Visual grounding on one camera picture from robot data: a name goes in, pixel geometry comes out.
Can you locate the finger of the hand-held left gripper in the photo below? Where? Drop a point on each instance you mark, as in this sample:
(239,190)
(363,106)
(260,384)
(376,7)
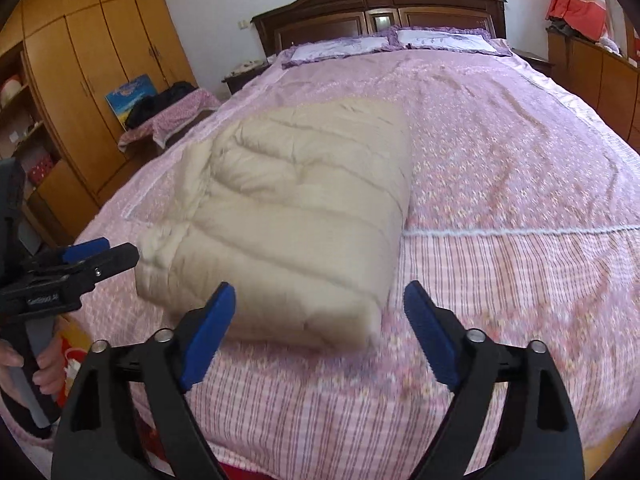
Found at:
(87,250)
(112,260)

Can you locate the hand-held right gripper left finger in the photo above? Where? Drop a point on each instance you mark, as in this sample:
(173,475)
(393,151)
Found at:
(210,336)

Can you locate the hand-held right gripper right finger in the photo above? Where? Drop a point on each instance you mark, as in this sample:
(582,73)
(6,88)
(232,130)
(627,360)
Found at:
(432,337)

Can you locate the beige down jacket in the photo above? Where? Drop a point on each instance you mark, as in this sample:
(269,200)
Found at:
(290,210)

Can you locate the black clothes pile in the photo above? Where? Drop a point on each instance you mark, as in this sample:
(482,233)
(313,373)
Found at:
(160,102)

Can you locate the person's left hand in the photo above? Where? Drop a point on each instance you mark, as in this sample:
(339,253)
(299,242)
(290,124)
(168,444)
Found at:
(52,370)

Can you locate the red bag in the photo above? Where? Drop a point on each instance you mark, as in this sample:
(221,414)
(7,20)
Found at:
(74,347)

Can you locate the red patterned box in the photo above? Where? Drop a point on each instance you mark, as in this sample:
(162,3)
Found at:
(41,169)

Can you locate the person's pink fleece clothing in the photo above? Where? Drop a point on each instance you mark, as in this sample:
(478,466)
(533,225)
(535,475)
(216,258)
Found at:
(30,442)

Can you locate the pink floral covered stool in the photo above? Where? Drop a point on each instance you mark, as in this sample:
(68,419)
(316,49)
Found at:
(175,117)

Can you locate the light wooden wardrobe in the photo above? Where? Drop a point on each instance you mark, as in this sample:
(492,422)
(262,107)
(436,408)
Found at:
(75,85)

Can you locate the pink floral bedspread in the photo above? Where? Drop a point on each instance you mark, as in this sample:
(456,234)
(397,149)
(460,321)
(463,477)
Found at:
(500,185)

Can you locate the dark wooden nightstand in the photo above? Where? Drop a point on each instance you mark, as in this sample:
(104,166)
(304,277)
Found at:
(240,82)
(537,62)

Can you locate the clutter on nightstand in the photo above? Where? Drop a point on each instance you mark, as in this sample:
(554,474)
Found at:
(250,66)

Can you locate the white purple frilled pillow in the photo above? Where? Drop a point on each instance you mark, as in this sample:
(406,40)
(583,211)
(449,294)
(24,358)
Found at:
(450,40)
(335,49)

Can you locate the light wooden dresser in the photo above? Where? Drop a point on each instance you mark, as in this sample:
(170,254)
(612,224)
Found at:
(595,75)

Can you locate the dark wooden headboard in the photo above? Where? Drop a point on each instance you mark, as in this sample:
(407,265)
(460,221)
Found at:
(330,15)

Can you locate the red pink cloth pile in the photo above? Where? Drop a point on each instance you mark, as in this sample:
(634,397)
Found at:
(575,0)

